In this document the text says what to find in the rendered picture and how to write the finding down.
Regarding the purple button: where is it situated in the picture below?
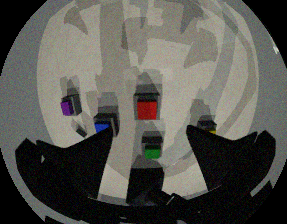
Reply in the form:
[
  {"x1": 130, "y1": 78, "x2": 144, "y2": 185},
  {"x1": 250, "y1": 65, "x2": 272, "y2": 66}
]
[{"x1": 61, "y1": 95, "x2": 82, "y2": 116}]

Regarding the red button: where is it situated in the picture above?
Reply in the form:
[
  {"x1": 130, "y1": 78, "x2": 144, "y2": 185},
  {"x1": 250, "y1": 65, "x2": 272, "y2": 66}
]
[{"x1": 134, "y1": 93, "x2": 160, "y2": 120}]

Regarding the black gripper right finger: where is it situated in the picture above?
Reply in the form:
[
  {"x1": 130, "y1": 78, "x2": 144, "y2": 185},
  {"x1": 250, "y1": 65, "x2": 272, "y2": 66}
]
[{"x1": 186, "y1": 124, "x2": 257, "y2": 192}]

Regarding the green button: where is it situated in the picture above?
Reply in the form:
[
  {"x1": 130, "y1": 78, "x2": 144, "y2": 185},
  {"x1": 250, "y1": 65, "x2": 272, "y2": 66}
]
[{"x1": 142, "y1": 136, "x2": 163, "y2": 160}]

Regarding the blue button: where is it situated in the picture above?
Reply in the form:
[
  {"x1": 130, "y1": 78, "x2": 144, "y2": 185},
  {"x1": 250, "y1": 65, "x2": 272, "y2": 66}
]
[{"x1": 92, "y1": 113, "x2": 119, "y2": 137}]

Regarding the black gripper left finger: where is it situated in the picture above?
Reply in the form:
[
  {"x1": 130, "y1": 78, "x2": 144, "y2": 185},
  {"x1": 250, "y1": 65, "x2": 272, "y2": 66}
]
[{"x1": 37, "y1": 127, "x2": 114, "y2": 200}]

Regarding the yellow button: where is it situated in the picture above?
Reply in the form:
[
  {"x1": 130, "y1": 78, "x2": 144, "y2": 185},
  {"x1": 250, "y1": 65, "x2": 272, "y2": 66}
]
[{"x1": 196, "y1": 120, "x2": 217, "y2": 135}]

